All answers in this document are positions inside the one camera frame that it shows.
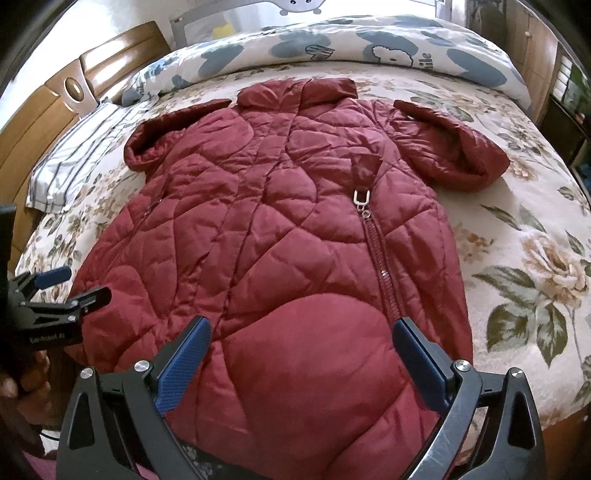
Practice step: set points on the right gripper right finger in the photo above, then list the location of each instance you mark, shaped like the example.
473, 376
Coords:
489, 426

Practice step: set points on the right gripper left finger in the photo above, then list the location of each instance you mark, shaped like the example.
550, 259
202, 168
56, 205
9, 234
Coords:
115, 425

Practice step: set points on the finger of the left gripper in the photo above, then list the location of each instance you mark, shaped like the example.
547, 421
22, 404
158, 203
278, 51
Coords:
29, 283
82, 304

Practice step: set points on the red quilted down coat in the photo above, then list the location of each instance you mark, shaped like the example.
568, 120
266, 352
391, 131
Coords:
302, 222

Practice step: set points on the person's left hand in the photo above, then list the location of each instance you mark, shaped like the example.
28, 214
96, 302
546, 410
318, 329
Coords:
30, 394

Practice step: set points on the striped pillow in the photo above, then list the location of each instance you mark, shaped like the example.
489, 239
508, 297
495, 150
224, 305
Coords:
74, 160

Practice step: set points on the floral bed cover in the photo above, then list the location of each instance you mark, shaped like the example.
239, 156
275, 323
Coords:
523, 243

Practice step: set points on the wooden headboard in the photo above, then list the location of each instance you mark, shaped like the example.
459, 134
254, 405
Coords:
58, 105

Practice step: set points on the wooden wardrobe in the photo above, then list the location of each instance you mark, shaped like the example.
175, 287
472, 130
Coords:
559, 90

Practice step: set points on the blue white cartoon duvet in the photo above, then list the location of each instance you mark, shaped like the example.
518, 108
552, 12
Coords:
402, 41

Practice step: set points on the grey bed guard rail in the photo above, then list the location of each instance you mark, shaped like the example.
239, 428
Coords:
212, 20

